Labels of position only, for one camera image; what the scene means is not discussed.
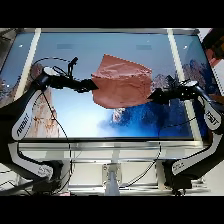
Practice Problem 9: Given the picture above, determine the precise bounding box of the silver frame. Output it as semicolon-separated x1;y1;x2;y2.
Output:
0;137;224;197

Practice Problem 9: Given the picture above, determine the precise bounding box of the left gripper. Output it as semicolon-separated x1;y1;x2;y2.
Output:
74;78;100;94

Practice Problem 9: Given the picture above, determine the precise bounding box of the pink garment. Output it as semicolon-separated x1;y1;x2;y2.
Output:
90;53;154;110

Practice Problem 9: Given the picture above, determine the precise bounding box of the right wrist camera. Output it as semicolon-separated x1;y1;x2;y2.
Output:
165;74;183;91

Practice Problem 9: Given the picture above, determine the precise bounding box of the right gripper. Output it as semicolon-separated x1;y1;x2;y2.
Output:
147;87;180;105

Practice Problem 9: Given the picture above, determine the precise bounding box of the black cable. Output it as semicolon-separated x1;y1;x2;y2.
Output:
119;115;198;188
31;55;73;194

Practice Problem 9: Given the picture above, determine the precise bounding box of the brown garment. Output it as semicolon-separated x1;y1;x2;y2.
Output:
209;94;224;105

